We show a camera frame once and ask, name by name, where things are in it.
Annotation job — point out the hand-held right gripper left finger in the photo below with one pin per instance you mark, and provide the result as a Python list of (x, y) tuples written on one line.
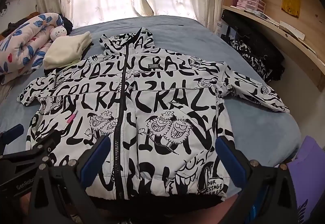
[(95, 156)]

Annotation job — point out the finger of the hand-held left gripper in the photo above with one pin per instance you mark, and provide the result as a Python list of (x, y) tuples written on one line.
[(38, 151), (15, 130)]

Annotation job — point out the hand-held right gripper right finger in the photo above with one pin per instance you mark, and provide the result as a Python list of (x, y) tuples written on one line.
[(228, 156)]

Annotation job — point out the black and white printed jacket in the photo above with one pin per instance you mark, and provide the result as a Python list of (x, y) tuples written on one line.
[(162, 102)]

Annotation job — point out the cream folded clothes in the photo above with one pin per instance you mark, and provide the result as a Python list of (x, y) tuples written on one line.
[(67, 49)]

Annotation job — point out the purple garment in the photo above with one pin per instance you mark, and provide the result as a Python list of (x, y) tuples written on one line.
[(309, 178)]

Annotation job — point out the pink floral quilt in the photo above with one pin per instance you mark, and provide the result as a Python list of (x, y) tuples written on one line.
[(22, 44)]

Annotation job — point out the white cat plush toy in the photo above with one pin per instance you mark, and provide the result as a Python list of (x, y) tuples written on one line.
[(58, 33)]

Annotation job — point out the black and white patterned cloth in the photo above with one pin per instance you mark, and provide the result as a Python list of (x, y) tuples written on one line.
[(243, 49)]

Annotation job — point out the black cloth pile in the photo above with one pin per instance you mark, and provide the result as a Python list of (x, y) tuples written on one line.
[(269, 51)]

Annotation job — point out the blue bed blanket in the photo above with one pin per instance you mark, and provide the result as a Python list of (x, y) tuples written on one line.
[(203, 33)]

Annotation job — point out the white printed box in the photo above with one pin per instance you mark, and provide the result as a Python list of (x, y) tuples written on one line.
[(221, 28)]

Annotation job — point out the wooden shelf unit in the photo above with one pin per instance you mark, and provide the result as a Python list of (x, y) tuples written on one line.
[(304, 44)]

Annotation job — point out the papers on shelf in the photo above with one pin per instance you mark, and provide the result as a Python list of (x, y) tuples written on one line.
[(287, 27)]

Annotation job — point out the pink drawer organiser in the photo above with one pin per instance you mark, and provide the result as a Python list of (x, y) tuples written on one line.
[(251, 3)]

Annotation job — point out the yellow cloth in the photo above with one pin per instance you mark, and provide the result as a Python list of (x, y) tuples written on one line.
[(290, 4)]

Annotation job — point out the cartoon wall sticker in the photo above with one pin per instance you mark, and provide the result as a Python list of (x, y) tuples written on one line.
[(3, 9)]

